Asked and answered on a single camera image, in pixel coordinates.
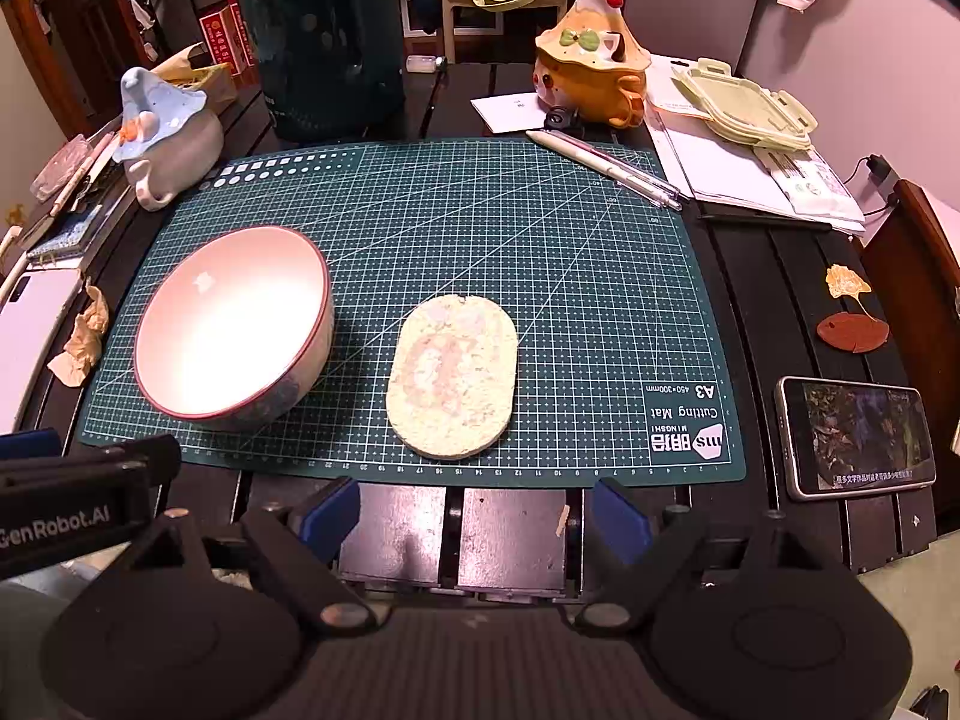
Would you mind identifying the smartphone with lit screen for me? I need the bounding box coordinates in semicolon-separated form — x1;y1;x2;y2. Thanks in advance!
775;376;937;502

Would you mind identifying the white paper stack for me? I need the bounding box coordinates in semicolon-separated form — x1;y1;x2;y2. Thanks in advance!
646;55;866;234

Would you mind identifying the white pen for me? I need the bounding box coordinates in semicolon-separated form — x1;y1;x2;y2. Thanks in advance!
526;130;686;213

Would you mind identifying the wooden stool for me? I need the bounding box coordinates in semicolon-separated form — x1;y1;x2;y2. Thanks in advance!
436;0;571;65

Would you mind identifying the leaf shaped coaster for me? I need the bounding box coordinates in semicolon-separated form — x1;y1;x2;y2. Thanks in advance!
817;263;890;355

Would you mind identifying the green cutting mat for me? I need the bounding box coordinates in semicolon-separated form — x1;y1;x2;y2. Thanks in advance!
78;138;747;489

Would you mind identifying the white card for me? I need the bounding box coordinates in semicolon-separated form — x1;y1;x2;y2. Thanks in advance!
470;91;547;135

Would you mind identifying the blue hat white teapot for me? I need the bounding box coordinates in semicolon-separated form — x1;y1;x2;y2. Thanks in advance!
112;67;224;211

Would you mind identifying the crumpled brown paper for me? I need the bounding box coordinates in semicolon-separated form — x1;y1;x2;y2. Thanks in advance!
47;280;109;388

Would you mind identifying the orange pig teapot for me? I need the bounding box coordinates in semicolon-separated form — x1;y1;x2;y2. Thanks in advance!
532;0;651;128

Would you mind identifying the red box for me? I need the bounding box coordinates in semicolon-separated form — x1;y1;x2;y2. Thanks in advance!
199;0;259;86

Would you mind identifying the pale green container lid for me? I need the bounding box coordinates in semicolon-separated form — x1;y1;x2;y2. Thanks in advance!
672;59;818;151

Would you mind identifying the beige oval sponge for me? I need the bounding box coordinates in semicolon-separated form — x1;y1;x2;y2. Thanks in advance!
386;294;519;461

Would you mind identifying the white bowl red rim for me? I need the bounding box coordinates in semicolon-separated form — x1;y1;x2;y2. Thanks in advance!
133;226;335;433

